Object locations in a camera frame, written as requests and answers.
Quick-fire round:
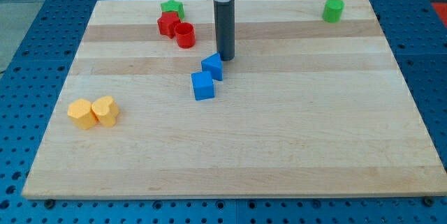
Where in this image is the green cylinder block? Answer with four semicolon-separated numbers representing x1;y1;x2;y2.
322;0;344;23

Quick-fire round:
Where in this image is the blue triangle block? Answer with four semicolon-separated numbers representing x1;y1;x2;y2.
201;52;224;81

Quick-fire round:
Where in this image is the yellow heart block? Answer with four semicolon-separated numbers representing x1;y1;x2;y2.
91;96;119;128

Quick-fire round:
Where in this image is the yellow hexagon block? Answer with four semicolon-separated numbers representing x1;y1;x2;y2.
67;98;98;130

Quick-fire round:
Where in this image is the dark grey cylindrical pointer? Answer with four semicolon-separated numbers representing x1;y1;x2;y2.
214;0;235;61

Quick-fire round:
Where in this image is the blue cube block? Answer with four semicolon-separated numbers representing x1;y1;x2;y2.
191;71;214;100

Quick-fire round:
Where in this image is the green star block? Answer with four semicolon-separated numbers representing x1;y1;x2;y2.
161;0;185;20

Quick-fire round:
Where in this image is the red star block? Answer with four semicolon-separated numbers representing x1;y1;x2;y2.
157;11;181;38

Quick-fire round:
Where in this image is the wooden board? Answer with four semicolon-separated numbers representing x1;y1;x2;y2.
22;0;446;200

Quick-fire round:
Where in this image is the red cylinder block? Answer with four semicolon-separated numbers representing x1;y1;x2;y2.
175;22;196;49

